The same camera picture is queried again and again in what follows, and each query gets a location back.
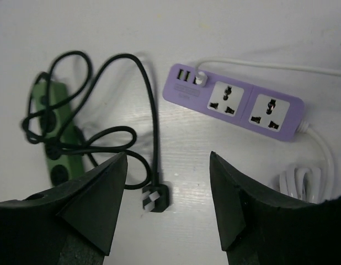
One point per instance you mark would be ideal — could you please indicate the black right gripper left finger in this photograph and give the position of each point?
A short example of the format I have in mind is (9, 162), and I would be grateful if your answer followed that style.
(73, 223)

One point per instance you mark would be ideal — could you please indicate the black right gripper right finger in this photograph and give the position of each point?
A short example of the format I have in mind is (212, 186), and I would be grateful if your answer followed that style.
(258, 225)

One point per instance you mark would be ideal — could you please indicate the green power strip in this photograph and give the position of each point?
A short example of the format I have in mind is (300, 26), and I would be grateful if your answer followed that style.
(61, 168)

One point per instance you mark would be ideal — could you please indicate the purple power strip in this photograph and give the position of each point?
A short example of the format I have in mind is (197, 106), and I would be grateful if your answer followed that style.
(261, 110)

